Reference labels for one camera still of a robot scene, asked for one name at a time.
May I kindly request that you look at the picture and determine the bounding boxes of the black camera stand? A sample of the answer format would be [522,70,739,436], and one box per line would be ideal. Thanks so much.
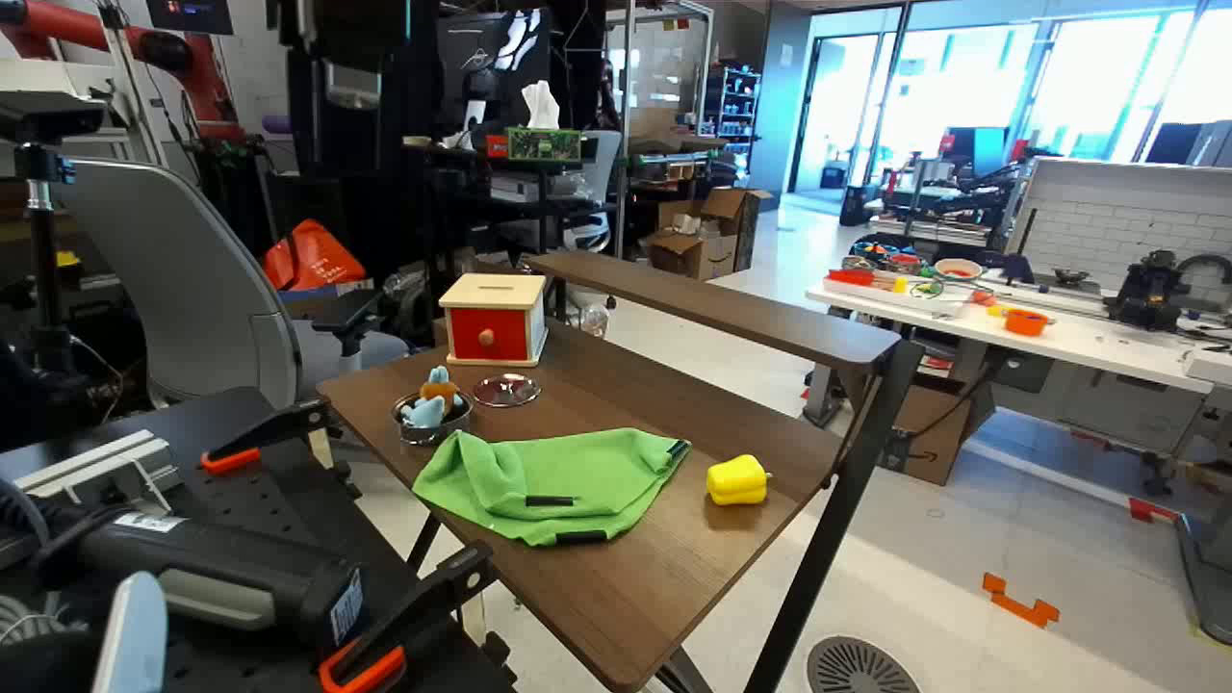
[0,92,108,436]

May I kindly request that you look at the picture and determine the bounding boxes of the orange bag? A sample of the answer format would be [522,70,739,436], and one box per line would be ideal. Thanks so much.
[259,217,368,295]

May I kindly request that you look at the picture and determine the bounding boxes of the light blue pad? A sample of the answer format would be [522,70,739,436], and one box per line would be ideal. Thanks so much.
[90,569,173,693]

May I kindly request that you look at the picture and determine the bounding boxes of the small glass lid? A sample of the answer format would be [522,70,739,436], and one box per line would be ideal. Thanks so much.
[471,368,545,413]

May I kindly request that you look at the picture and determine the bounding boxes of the white perforated panel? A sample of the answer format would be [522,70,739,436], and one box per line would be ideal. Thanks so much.
[1007,155,1232,294]

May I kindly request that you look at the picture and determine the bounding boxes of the green cloth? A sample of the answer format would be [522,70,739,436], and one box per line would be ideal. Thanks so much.
[408,422,695,554]

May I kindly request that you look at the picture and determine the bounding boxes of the orange bowl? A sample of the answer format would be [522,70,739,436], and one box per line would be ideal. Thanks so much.
[1001,304,1056,342]

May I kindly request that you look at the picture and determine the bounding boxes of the black power unit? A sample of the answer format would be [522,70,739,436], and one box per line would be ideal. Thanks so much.
[74,504,368,646]

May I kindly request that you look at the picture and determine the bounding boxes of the yellow toy pepper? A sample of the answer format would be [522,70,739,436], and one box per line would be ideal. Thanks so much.
[700,449,774,507]

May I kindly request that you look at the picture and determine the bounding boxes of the red wooden drawer box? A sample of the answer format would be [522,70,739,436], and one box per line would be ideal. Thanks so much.
[436,269,550,368]

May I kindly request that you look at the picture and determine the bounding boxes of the cardboard box under workbench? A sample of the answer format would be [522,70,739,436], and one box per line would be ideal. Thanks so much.
[883,377,1001,489]

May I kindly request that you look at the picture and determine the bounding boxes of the round floor drain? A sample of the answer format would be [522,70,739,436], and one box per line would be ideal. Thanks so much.
[806,630,925,693]

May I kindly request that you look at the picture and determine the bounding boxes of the black machine on workbench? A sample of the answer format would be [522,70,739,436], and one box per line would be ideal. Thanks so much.
[1103,246,1192,329]

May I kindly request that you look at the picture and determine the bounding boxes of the grey office chair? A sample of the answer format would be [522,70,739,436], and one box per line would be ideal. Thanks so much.
[54,155,417,413]

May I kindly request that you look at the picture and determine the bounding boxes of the black clamp orange handle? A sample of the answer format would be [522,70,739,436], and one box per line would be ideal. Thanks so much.
[194,397,332,482]
[310,542,496,693]

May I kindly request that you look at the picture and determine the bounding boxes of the white workbench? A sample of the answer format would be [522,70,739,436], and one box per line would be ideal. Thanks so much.
[806,269,1232,501]

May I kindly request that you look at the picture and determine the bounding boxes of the blue plush toy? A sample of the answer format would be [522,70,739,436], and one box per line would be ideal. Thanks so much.
[395,362,473,436]

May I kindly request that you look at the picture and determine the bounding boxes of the green tissue box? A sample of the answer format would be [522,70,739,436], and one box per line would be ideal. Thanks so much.
[505,124,589,166]

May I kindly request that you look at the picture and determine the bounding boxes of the stacked cardboard boxes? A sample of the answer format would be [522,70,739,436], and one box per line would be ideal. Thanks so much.
[644,183,761,283]

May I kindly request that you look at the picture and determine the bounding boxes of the brown folding table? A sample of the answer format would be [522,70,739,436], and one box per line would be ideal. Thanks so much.
[399,336,926,693]

